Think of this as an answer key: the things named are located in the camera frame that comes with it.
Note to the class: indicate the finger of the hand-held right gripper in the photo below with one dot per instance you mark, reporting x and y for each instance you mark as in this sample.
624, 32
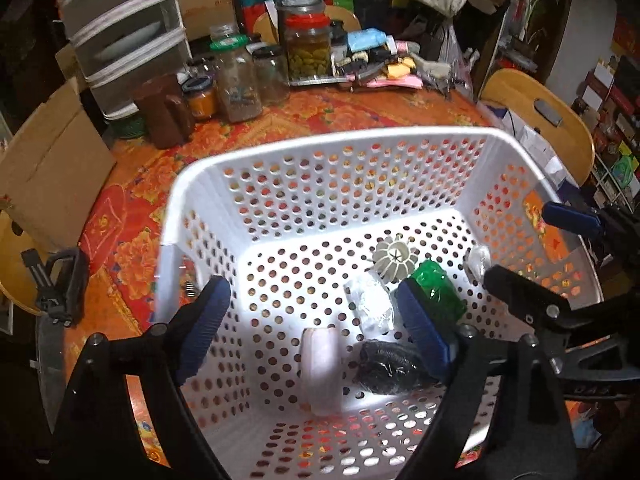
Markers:
570, 217
525, 297

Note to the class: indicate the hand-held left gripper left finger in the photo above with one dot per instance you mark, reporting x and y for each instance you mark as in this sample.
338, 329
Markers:
205, 327

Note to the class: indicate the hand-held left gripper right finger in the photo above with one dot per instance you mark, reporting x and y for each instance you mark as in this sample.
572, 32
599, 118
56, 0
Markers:
422, 327

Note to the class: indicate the green foil packet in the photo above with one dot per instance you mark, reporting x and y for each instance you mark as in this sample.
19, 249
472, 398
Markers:
440, 292

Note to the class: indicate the black patterned soft packet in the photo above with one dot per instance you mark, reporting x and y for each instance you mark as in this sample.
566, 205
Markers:
395, 367

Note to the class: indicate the white packet with cartoon print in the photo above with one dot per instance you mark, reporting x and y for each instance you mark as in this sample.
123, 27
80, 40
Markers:
372, 307

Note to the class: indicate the white ribbed soft ball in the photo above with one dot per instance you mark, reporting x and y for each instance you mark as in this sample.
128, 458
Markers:
395, 260

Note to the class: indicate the pale pink soft roll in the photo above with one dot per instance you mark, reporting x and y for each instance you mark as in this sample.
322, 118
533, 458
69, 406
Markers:
322, 370

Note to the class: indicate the white perforated plastic basket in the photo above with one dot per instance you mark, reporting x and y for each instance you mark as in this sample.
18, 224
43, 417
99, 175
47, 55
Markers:
280, 240

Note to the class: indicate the white paper box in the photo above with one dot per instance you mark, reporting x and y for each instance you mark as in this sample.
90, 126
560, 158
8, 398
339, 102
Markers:
535, 145

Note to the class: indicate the shelf of boxed goods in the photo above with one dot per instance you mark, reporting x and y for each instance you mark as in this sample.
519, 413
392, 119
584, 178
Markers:
615, 125

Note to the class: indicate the black clamp tool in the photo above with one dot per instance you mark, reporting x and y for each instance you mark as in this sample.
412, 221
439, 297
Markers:
55, 285

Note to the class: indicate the clear plastic bag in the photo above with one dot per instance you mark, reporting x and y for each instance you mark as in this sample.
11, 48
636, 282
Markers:
457, 60

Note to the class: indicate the green coil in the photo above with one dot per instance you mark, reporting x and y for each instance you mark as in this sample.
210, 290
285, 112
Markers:
126, 127

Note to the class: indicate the brown jug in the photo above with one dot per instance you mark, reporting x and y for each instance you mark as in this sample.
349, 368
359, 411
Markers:
162, 115

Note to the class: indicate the pink flat packet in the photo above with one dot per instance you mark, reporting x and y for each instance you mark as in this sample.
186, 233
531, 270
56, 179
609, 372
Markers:
397, 82

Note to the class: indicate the open cardboard box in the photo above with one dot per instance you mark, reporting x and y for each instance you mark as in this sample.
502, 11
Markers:
50, 165

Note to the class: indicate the small orange jar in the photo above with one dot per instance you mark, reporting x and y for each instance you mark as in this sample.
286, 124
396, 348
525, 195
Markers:
200, 100

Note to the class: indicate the glass jar with green lid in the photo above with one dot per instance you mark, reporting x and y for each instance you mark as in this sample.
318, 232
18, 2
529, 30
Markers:
237, 82

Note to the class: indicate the empty clear glass jar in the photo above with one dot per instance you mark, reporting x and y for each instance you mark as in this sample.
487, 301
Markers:
271, 77

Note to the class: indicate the blue tissue pack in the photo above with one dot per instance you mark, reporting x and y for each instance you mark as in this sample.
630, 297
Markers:
366, 41

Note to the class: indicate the grey plastic drawer tower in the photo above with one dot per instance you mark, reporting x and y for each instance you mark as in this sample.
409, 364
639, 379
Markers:
120, 25

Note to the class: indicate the closed cardboard box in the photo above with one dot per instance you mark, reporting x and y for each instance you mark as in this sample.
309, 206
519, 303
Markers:
205, 5

